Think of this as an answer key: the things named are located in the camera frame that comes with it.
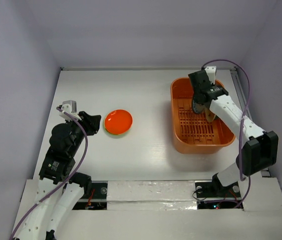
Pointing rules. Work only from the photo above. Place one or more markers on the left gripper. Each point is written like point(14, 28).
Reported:
point(92, 122)

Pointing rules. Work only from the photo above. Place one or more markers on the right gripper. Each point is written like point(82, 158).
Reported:
point(200, 83)

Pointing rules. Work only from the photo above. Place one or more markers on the blue floral plate brown rim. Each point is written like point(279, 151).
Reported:
point(198, 108)

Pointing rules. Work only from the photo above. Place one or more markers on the brown rimmed plate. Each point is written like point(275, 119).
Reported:
point(210, 116)

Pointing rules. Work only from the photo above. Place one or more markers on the orange plate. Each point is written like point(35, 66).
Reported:
point(123, 114)

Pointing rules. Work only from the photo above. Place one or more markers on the green plate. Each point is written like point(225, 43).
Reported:
point(109, 133)

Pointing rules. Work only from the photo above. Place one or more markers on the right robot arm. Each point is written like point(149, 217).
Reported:
point(257, 148)

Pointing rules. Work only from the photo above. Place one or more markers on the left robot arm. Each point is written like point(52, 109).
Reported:
point(60, 185)

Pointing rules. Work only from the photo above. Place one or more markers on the orange dish rack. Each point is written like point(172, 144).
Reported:
point(192, 133)

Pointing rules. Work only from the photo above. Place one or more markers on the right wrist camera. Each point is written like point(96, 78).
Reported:
point(211, 73)

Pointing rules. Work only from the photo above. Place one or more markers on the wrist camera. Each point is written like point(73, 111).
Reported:
point(211, 73)
point(68, 107)

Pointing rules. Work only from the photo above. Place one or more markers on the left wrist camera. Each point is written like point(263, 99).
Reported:
point(68, 107)

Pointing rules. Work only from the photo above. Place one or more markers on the aluminium rail right side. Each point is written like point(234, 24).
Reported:
point(246, 114)

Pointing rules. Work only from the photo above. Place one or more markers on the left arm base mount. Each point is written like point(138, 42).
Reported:
point(96, 199)

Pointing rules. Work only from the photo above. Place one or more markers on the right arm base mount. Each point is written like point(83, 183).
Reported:
point(208, 198)

